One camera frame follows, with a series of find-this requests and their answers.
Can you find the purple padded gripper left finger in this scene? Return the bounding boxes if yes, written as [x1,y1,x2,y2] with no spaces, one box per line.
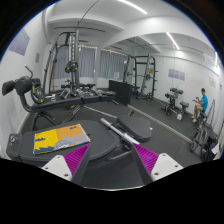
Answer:
[42,144,90,182]

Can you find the grey exercise bike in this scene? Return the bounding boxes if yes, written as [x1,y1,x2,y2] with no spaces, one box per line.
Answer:
[190,112,219,162]

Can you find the black yellow weight plate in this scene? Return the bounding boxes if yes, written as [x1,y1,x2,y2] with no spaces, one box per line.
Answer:
[31,79,45,104]

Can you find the black leg extension machine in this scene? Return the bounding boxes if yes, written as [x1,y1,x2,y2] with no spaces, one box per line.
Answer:
[163,88,189,120]

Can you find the black plyo box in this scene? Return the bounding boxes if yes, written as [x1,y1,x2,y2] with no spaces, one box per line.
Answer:
[109,80,132,105]

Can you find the person in blue shirt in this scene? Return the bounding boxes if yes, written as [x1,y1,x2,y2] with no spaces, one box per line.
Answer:
[192,88,208,123]

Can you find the black cable machine rack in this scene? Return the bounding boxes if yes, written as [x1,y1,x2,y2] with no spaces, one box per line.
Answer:
[43,30,80,99]

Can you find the grey window curtains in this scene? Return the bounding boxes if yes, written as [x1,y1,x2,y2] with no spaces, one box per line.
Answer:
[54,46,127,79]

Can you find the silver barbell bar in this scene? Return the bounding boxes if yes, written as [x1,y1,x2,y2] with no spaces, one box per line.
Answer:
[100,118,140,145]

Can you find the yellow orange blue towel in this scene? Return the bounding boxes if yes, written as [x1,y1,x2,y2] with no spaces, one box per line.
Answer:
[33,124,91,155]

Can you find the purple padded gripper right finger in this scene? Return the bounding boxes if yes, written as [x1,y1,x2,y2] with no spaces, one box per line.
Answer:
[132,144,182,182]

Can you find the black power rack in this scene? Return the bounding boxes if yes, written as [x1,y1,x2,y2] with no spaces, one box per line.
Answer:
[123,54,157,101]

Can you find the black padded weight bench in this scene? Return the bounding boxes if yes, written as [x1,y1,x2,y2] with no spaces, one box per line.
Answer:
[6,115,152,166]

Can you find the purple wall poster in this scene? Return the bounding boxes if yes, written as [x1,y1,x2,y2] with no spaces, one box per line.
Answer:
[9,29,30,56]

